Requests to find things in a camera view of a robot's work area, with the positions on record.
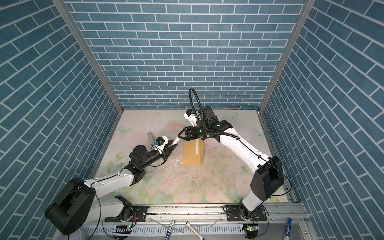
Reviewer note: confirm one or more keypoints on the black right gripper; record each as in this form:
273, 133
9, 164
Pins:
187, 133

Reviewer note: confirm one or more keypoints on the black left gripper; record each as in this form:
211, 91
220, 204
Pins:
167, 152

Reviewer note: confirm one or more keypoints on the brown kraft envelope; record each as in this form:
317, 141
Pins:
189, 154

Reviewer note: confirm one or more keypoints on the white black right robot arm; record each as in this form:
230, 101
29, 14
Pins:
268, 172

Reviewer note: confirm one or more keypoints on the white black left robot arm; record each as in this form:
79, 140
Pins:
79, 201

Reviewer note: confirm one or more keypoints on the grey stapler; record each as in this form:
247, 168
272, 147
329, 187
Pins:
151, 138

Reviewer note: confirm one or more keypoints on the blue marker pen left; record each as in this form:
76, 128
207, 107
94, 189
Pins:
169, 231

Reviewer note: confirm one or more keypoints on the blue marker pen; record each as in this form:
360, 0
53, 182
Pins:
288, 229
169, 231

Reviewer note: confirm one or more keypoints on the black marker pen middle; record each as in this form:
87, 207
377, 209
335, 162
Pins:
188, 224

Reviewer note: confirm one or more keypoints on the left circuit board green led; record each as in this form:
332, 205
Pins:
121, 232

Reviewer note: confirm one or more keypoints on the circuit board green led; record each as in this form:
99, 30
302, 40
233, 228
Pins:
121, 232
250, 231

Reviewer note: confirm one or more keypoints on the right circuit board green led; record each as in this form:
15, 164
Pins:
250, 231

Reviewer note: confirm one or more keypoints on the blue marker pen right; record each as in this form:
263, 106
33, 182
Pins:
288, 229

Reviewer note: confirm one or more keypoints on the metal corner post left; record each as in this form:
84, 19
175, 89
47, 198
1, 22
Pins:
78, 36

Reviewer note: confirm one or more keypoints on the metal corner post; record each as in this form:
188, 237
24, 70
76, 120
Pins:
303, 16
78, 36

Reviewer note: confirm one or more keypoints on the metal corner post right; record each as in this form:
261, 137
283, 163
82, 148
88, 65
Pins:
303, 16

